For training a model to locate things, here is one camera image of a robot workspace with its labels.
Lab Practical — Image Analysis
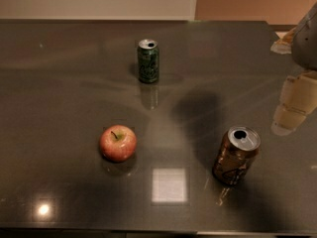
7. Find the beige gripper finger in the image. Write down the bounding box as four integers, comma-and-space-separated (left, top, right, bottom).
270, 28, 295, 55
271, 70, 317, 136

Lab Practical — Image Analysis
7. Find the green soda can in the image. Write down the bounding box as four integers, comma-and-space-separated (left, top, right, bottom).
137, 39, 159, 83

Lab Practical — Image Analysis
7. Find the brown soda can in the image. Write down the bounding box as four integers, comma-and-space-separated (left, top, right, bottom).
212, 126, 261, 185

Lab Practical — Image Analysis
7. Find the red apple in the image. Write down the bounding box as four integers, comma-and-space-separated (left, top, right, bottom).
99, 125, 137, 163

